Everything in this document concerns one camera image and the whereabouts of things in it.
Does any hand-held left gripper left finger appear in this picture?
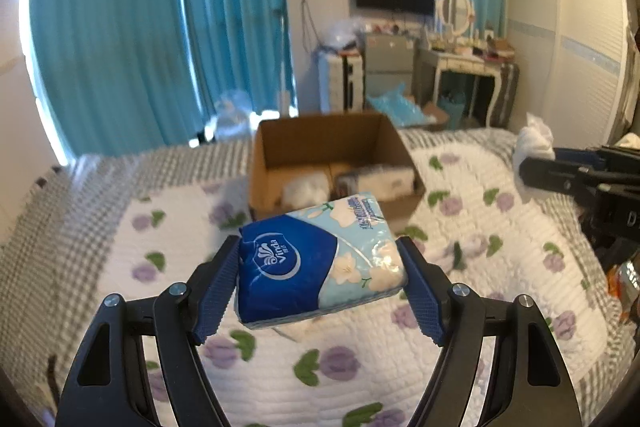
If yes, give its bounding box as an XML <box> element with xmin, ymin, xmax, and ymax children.
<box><xmin>54</xmin><ymin>234</ymin><xmax>243</xmax><ymax>427</ymax></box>

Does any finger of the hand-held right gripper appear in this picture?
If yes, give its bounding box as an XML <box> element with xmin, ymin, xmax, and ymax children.
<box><xmin>518</xmin><ymin>148</ymin><xmax>608</xmax><ymax>200</ymax></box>

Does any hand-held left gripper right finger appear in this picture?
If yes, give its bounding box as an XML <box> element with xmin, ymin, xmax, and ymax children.
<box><xmin>394</xmin><ymin>235</ymin><xmax>584</xmax><ymax>427</ymax></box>

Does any blue floral tissue pack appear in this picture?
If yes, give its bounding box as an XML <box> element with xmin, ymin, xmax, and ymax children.
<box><xmin>234</xmin><ymin>192</ymin><xmax>408</xmax><ymax>331</ymax></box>

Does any brown cardboard box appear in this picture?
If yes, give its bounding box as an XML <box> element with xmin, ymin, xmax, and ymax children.
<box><xmin>248</xmin><ymin>111</ymin><xmax>427</xmax><ymax>235</ymax></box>

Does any white crumpled cloth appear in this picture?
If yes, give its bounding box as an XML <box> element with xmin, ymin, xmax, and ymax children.
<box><xmin>512</xmin><ymin>112</ymin><xmax>556</xmax><ymax>182</ymax></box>

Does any floral quilted bedspread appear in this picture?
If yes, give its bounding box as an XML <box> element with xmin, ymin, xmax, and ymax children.
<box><xmin>0</xmin><ymin>127</ymin><xmax>636</xmax><ymax>427</ymax></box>

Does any orange snack packet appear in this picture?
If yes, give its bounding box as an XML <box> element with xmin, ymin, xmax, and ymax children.
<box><xmin>606</xmin><ymin>259</ymin><xmax>640</xmax><ymax>323</ymax></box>

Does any clear-wrapped tissue pack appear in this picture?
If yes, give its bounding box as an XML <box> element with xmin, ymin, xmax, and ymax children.
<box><xmin>336</xmin><ymin>164</ymin><xmax>417</xmax><ymax>198</ymax></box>

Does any white wardrobe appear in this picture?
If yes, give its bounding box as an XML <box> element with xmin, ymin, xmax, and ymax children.
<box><xmin>502</xmin><ymin>0</ymin><xmax>632</xmax><ymax>148</ymax></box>

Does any white dressing table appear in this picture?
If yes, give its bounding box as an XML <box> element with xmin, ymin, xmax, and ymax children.
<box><xmin>413</xmin><ymin>38</ymin><xmax>507</xmax><ymax>128</ymax></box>

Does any white fluffy cloth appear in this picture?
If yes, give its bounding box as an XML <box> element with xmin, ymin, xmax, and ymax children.
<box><xmin>283</xmin><ymin>173</ymin><xmax>331</xmax><ymax>210</ymax></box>

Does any blue plastic bag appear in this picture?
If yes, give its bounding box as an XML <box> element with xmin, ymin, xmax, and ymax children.
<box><xmin>366</xmin><ymin>82</ymin><xmax>437</xmax><ymax>128</ymax></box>

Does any clear plastic bag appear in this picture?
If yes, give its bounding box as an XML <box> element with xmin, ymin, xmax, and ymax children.
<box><xmin>214</xmin><ymin>90</ymin><xmax>253</xmax><ymax>140</ymax></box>

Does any white oval vanity mirror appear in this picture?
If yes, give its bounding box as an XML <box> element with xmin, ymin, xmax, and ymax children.
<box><xmin>436</xmin><ymin>0</ymin><xmax>475</xmax><ymax>38</ymax></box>

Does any grey mini fridge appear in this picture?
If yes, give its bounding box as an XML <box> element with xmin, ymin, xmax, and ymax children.
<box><xmin>364</xmin><ymin>32</ymin><xmax>419</xmax><ymax>112</ymax></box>

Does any small white cabinet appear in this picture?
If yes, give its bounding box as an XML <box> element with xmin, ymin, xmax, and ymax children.
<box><xmin>318</xmin><ymin>49</ymin><xmax>365</xmax><ymax>112</ymax></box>

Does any white plastic bag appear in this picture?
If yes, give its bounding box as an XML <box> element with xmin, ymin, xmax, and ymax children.
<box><xmin>322</xmin><ymin>19</ymin><xmax>368</xmax><ymax>52</ymax></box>

